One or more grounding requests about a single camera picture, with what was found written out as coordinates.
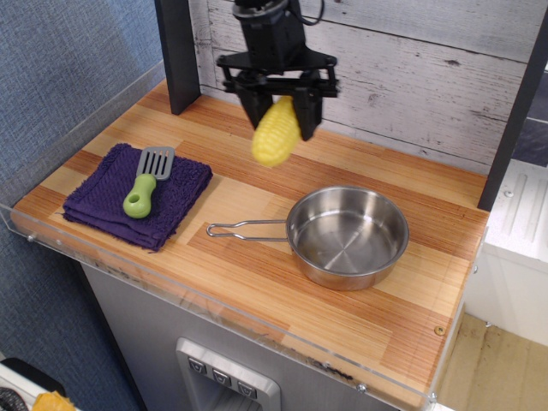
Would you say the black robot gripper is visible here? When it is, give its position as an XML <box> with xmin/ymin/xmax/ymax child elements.
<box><xmin>217</xmin><ymin>6</ymin><xmax>338</xmax><ymax>141</ymax></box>

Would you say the yellow plastic corn cob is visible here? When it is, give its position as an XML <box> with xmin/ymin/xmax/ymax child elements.
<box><xmin>252</xmin><ymin>96</ymin><xmax>301</xmax><ymax>167</ymax></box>

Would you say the stainless steel pot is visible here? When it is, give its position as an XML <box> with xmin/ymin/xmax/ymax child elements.
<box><xmin>206</xmin><ymin>186</ymin><xmax>410</xmax><ymax>291</ymax></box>

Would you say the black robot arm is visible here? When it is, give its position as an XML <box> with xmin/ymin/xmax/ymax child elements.
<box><xmin>217</xmin><ymin>0</ymin><xmax>338</xmax><ymax>141</ymax></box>

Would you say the grey green toy spatula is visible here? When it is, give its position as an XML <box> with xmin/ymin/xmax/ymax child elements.
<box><xmin>122</xmin><ymin>146</ymin><xmax>175</xmax><ymax>219</ymax></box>

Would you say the clear acrylic table guard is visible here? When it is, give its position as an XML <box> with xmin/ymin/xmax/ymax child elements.
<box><xmin>0</xmin><ymin>59</ymin><xmax>491</xmax><ymax>408</ymax></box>

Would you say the purple folded towel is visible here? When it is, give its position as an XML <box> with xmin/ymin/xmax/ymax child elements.
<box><xmin>63</xmin><ymin>144</ymin><xmax>213</xmax><ymax>252</ymax></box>

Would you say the grey toy fridge cabinet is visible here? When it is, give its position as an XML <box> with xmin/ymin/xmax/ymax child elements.
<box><xmin>83</xmin><ymin>265</ymin><xmax>391</xmax><ymax>410</ymax></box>

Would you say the silver dispenser button panel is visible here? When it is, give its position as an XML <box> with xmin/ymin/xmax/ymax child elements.
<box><xmin>176</xmin><ymin>337</ymin><xmax>282</xmax><ymax>410</ymax></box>

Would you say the white toy sink counter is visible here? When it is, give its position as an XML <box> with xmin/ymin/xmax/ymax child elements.
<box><xmin>464</xmin><ymin>160</ymin><xmax>547</xmax><ymax>345</ymax></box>

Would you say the yellow object at corner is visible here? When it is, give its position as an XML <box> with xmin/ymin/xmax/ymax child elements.
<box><xmin>32</xmin><ymin>391</ymin><xmax>75</xmax><ymax>411</ymax></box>

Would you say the dark left upright post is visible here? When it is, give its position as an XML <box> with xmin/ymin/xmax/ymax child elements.
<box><xmin>154</xmin><ymin>0</ymin><xmax>201</xmax><ymax>115</ymax></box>

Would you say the dark upright post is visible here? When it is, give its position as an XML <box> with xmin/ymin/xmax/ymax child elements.
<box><xmin>477</xmin><ymin>10</ymin><xmax>547</xmax><ymax>211</ymax></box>
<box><xmin>154</xmin><ymin>0</ymin><xmax>201</xmax><ymax>115</ymax></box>

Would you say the dark right upright post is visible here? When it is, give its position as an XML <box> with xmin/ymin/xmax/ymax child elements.
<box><xmin>477</xmin><ymin>10</ymin><xmax>547</xmax><ymax>211</ymax></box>

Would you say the black braided cable at corner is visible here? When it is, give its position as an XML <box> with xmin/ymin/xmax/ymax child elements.
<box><xmin>0</xmin><ymin>389</ymin><xmax>22</xmax><ymax>411</ymax></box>

